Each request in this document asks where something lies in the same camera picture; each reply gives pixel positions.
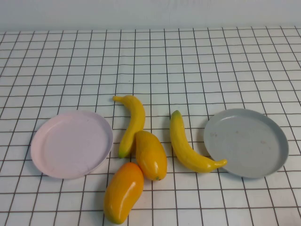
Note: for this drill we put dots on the yellow plastic banana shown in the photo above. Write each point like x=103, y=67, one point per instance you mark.
x=185, y=148
x=135, y=117

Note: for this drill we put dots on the yellow-orange plastic mango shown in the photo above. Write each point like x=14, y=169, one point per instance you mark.
x=150, y=155

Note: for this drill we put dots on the deep orange plastic mango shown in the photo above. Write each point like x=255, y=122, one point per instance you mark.
x=122, y=193

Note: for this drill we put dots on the pink round plate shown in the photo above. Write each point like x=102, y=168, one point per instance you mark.
x=70, y=146

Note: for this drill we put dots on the grey round plate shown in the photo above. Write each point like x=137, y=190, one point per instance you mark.
x=247, y=143

